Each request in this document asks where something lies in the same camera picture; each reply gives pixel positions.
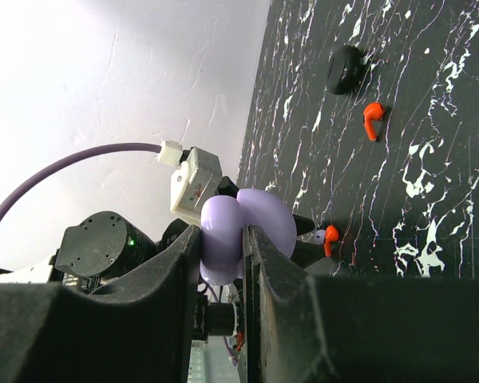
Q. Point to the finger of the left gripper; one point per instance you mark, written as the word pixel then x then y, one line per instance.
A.
pixel 310 257
pixel 303 225

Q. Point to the black earbud charging case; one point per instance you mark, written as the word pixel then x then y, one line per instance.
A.
pixel 344 70

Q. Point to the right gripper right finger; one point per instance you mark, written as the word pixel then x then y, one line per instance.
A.
pixel 304 328

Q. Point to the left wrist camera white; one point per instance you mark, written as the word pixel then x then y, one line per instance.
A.
pixel 195 180

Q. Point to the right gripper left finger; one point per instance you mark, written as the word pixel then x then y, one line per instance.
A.
pixel 137 328

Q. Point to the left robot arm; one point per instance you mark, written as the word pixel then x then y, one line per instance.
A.
pixel 98 250

